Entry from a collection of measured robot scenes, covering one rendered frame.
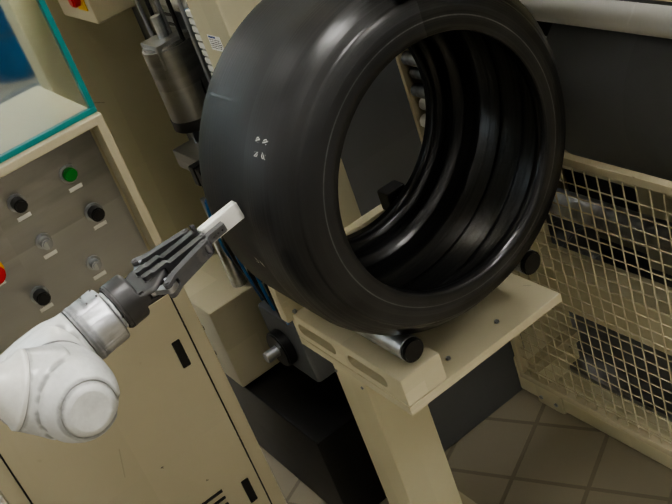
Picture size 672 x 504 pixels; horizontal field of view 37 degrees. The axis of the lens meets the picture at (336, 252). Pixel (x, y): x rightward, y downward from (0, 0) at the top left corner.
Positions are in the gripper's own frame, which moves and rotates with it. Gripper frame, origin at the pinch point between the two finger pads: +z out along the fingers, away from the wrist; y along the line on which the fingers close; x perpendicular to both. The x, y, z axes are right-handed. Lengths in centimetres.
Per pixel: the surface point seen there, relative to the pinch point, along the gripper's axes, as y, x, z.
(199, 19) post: 38.0, -13.8, 26.8
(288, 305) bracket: 25.9, 37.9, 9.5
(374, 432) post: 33, 84, 13
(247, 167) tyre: -3.2, -6.1, 7.0
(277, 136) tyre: -8.6, -9.8, 11.3
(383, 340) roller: -2.9, 35.8, 12.3
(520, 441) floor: 42, 133, 49
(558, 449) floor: 32, 134, 53
